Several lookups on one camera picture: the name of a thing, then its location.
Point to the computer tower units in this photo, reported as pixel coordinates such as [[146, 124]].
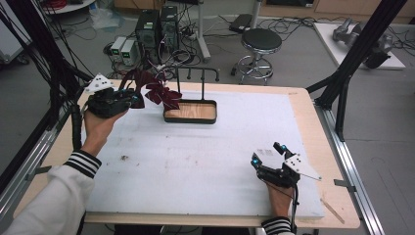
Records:
[[182, 58]]

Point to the round white table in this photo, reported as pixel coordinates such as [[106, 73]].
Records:
[[68, 7]]

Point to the black rack with wooden tray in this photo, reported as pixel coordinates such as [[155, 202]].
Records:
[[195, 111]]

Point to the grey equipment case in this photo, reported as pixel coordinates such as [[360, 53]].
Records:
[[9, 42]]

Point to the black round stool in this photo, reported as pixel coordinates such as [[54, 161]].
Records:
[[261, 42]]

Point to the white foam mat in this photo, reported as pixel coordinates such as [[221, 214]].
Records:
[[212, 163]]

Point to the person's right hand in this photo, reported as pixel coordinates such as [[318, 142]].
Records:
[[280, 200]]

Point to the white table leg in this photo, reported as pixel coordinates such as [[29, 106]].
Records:
[[203, 36]]

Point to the white board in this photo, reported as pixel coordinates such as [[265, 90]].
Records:
[[329, 39]]

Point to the metal clamp bracket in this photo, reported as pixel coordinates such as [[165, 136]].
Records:
[[344, 185], [37, 172]]

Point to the flat black box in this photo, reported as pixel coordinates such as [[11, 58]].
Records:
[[240, 23]]

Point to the plain maroon bow tie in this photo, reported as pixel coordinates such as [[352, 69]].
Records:
[[142, 78]]

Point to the thin wooden stick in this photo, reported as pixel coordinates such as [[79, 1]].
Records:
[[332, 211]]

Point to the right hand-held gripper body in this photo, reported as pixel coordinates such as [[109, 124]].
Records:
[[280, 176]]

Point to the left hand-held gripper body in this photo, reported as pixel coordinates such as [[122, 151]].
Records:
[[106, 101]]

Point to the black computer tower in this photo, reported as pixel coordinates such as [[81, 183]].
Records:
[[169, 27], [147, 32]]

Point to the person's left hand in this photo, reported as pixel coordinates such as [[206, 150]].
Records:
[[98, 130]]

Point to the clear plastic bag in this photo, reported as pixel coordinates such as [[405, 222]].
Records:
[[106, 18]]

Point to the aluminium rail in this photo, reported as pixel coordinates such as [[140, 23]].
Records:
[[349, 163], [19, 169]]

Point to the black metal frame post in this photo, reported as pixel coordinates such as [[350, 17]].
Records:
[[359, 49]]

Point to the white bench power supply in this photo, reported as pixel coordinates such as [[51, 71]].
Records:
[[128, 52], [117, 49]]

